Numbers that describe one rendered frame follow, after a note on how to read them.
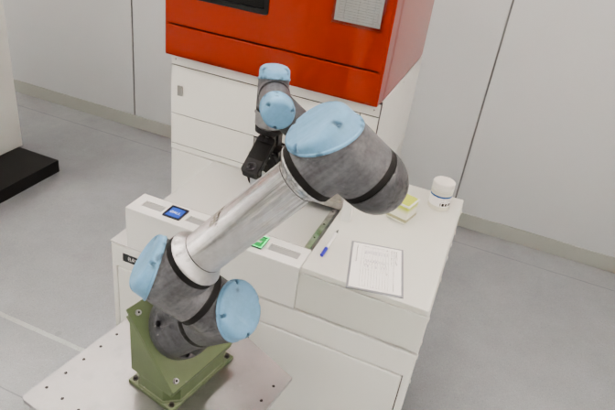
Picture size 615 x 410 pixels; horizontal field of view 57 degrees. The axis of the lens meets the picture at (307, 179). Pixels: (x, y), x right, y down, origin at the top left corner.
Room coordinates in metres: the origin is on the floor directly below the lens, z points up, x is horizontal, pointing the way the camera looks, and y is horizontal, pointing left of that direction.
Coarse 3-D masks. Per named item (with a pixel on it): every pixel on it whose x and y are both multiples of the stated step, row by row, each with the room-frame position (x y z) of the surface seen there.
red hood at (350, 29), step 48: (192, 0) 1.95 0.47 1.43; (240, 0) 1.90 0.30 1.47; (288, 0) 1.84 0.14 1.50; (336, 0) 1.79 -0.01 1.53; (384, 0) 1.74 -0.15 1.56; (432, 0) 2.38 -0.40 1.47; (192, 48) 1.95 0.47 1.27; (240, 48) 1.89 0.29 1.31; (288, 48) 1.83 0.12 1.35; (336, 48) 1.78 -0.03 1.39; (384, 48) 1.74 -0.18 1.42; (336, 96) 1.78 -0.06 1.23; (384, 96) 1.83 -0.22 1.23
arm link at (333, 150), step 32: (320, 128) 0.79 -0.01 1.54; (352, 128) 0.80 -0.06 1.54; (288, 160) 0.80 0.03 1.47; (320, 160) 0.78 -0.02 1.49; (352, 160) 0.78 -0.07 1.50; (384, 160) 0.81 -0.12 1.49; (256, 192) 0.81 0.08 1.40; (288, 192) 0.79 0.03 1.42; (320, 192) 0.78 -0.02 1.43; (352, 192) 0.79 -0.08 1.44; (224, 224) 0.80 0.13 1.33; (256, 224) 0.79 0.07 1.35; (160, 256) 0.80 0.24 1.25; (192, 256) 0.80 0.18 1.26; (224, 256) 0.80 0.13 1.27; (160, 288) 0.78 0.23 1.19; (192, 288) 0.78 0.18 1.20
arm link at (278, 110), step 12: (264, 84) 1.24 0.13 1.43; (276, 84) 1.22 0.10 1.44; (264, 96) 1.17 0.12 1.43; (276, 96) 1.15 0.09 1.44; (288, 96) 1.17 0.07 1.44; (264, 108) 1.14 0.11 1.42; (276, 108) 1.14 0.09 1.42; (288, 108) 1.14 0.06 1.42; (300, 108) 1.19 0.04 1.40; (264, 120) 1.13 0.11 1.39; (276, 120) 1.14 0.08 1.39; (288, 120) 1.14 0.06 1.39
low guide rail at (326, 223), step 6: (330, 210) 1.67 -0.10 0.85; (336, 210) 1.67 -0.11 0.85; (330, 216) 1.63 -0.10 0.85; (324, 222) 1.59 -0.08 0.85; (330, 222) 1.62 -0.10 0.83; (318, 228) 1.55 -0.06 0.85; (324, 228) 1.56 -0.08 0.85; (318, 234) 1.51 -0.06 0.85; (312, 240) 1.48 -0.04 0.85; (318, 240) 1.51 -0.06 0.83; (306, 246) 1.44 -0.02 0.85; (312, 246) 1.45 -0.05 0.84
